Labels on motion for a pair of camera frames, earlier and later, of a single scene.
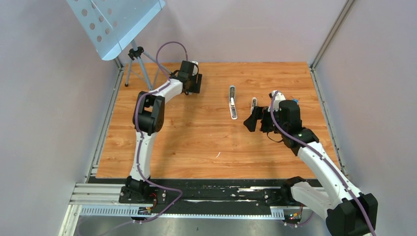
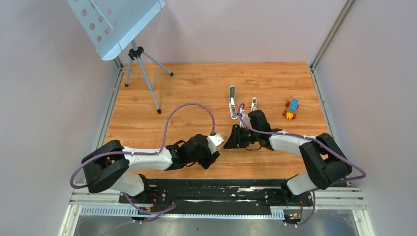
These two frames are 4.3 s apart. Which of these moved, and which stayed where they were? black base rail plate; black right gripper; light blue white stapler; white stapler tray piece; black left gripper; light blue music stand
Moved: black right gripper; black left gripper
Stayed: light blue white stapler; black base rail plate; light blue music stand; white stapler tray piece
